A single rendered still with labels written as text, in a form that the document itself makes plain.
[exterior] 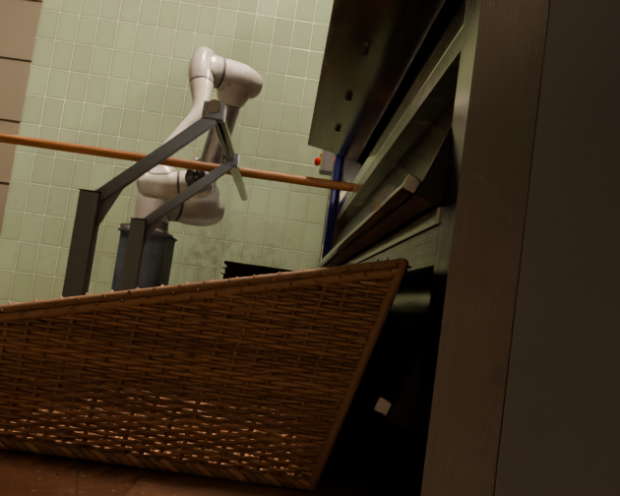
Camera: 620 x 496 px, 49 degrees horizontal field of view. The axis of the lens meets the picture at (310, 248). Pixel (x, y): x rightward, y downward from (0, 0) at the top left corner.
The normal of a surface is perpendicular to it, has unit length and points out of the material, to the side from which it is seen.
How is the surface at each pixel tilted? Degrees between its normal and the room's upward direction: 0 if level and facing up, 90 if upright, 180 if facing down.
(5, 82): 90
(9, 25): 90
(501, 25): 90
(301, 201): 90
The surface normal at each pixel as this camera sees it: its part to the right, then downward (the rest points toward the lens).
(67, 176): 0.04, -0.07
